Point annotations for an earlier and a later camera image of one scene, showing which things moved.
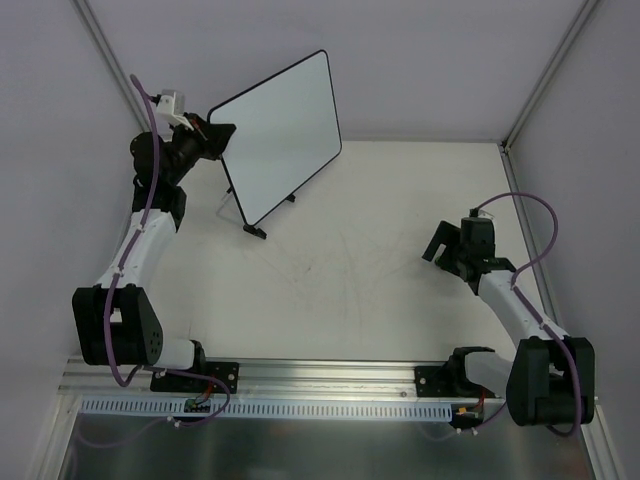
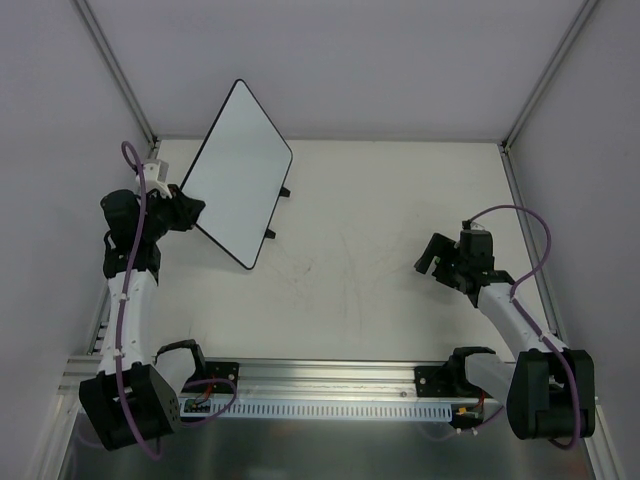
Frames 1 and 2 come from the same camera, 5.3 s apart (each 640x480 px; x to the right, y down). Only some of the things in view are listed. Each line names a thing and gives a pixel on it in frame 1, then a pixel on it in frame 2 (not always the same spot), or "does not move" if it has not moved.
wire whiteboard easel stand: x=256 y=231 → x=285 y=193
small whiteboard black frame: x=286 y=131 → x=239 y=172
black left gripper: x=209 y=138 → x=179 y=210
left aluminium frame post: x=93 y=25 does not move
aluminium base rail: x=256 y=379 does not move
